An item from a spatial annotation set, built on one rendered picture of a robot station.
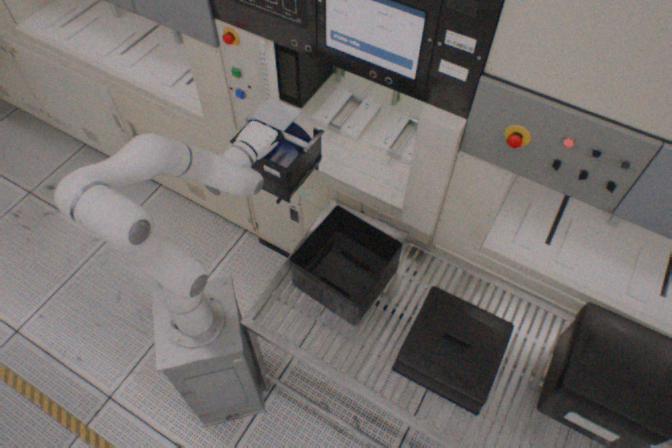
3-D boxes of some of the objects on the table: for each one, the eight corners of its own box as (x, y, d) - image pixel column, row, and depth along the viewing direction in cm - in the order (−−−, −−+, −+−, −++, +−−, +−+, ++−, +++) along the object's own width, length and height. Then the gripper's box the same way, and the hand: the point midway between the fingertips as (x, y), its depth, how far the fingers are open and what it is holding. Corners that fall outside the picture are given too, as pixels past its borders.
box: (532, 410, 165) (561, 385, 144) (557, 332, 179) (587, 299, 159) (628, 460, 157) (673, 441, 136) (646, 374, 171) (689, 345, 151)
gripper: (265, 155, 155) (300, 116, 164) (220, 133, 160) (257, 96, 169) (268, 172, 161) (301, 133, 170) (224, 150, 166) (259, 113, 175)
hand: (275, 119), depth 169 cm, fingers closed on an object, 3 cm apart
